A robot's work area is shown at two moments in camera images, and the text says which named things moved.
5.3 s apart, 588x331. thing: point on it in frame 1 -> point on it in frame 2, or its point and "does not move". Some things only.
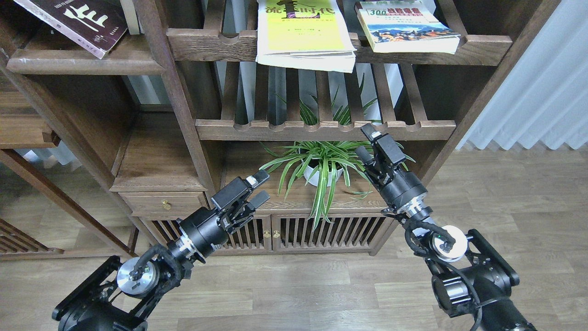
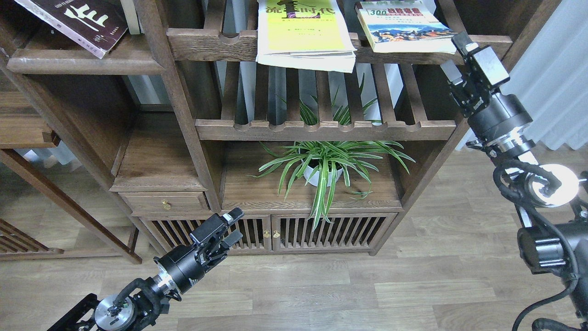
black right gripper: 401,190 -> 490,113
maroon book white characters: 94,25 does not move
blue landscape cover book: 406,26 does not move
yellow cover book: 304,34 does not move
